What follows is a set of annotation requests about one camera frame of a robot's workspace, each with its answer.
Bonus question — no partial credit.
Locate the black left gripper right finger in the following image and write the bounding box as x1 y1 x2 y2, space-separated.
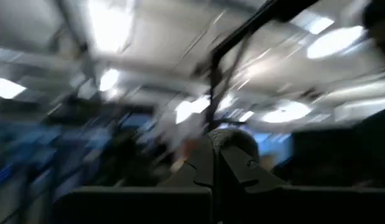
216 144 289 194

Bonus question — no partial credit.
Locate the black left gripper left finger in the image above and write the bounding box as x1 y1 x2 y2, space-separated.
157 133 216 188

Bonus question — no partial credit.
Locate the grey waffle-weave towel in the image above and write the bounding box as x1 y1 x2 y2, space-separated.
207 128 261 164

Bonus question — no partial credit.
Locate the black overhead rig frame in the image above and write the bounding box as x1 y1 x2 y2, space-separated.
192 0 321 133

